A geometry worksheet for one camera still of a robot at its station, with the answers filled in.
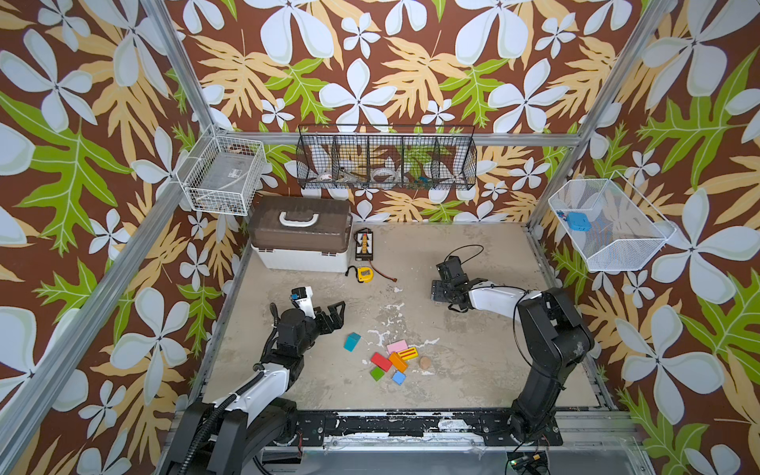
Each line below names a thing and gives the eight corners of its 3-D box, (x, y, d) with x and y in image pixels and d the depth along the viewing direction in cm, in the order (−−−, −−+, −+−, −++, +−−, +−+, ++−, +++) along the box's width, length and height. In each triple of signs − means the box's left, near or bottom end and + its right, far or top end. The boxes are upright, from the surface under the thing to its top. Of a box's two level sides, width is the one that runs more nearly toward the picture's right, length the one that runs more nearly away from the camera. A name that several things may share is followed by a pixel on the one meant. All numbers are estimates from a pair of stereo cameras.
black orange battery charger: (353, 260, 111) (353, 257, 110) (355, 231, 121) (355, 228, 119) (372, 260, 111) (372, 257, 110) (373, 231, 121) (373, 228, 119)
